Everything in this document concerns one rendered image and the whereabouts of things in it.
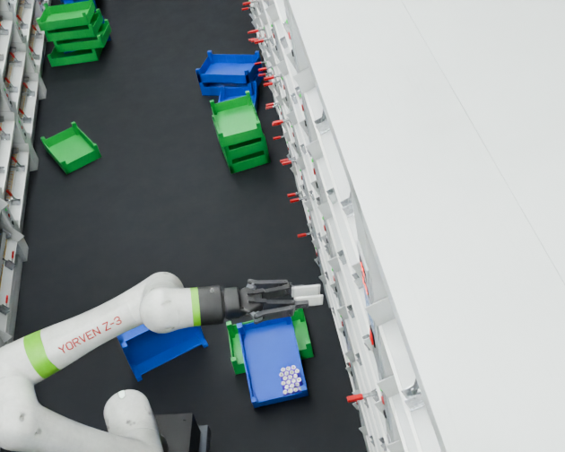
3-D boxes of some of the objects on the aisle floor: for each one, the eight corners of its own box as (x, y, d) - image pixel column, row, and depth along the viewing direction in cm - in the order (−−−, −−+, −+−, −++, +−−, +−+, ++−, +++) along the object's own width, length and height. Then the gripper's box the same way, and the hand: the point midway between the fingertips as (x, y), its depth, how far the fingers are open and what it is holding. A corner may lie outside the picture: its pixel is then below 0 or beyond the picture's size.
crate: (308, 395, 305) (307, 389, 298) (254, 408, 305) (251, 402, 298) (291, 318, 319) (290, 310, 312) (239, 330, 319) (236, 323, 312)
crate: (235, 375, 318) (230, 361, 312) (230, 334, 333) (225, 321, 328) (314, 357, 318) (310, 343, 313) (304, 317, 333) (301, 304, 328)
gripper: (221, 291, 211) (315, 282, 214) (227, 339, 199) (326, 328, 202) (219, 269, 206) (316, 260, 209) (226, 317, 194) (328, 307, 197)
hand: (307, 295), depth 205 cm, fingers open, 3 cm apart
